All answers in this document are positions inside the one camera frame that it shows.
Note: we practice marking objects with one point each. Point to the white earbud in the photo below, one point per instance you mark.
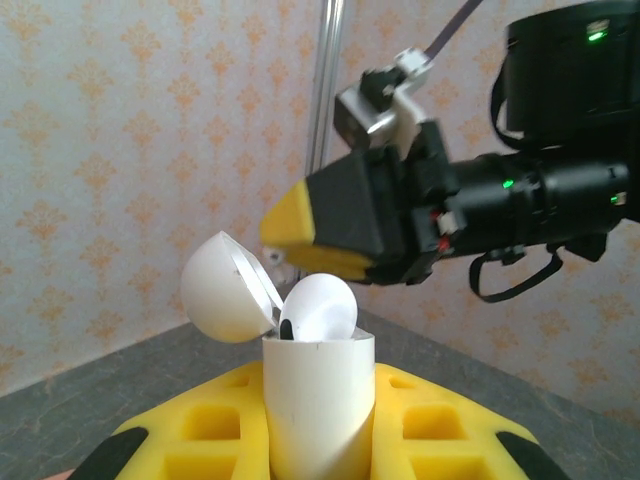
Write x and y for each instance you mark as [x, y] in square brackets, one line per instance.
[325, 305]
[274, 256]

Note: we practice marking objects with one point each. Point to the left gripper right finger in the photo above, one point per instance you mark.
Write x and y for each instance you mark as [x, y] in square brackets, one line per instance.
[440, 430]

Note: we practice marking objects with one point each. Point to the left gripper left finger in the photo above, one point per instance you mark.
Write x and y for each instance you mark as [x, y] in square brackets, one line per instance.
[200, 425]

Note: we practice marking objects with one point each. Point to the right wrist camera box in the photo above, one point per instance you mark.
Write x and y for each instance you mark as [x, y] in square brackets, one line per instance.
[370, 110]

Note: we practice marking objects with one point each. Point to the white charging case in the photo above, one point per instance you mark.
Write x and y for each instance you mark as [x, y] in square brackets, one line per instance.
[320, 400]

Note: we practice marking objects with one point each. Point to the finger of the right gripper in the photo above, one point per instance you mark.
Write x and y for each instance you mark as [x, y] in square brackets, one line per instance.
[330, 260]
[345, 200]

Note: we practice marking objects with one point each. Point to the aluminium frame post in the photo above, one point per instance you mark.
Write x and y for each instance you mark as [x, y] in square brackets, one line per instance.
[327, 75]

